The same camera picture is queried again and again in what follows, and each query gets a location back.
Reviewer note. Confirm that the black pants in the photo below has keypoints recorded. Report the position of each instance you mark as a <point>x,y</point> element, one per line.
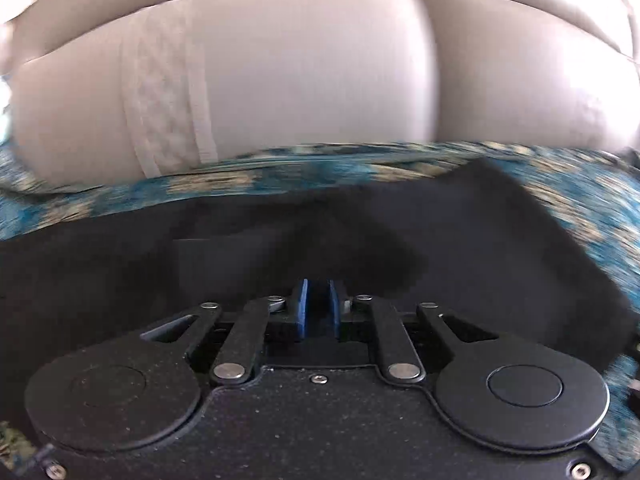
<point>150,260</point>

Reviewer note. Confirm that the teal paisley blanket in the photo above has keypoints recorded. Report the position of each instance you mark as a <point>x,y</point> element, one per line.
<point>575,200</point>

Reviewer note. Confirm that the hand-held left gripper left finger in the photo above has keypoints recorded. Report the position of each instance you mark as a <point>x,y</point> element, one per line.
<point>301,310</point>

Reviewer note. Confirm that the white pillow with lace band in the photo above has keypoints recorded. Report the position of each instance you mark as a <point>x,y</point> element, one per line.
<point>310,70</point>

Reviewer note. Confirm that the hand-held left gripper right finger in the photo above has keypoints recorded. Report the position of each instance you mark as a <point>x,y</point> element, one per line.
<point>333,310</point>

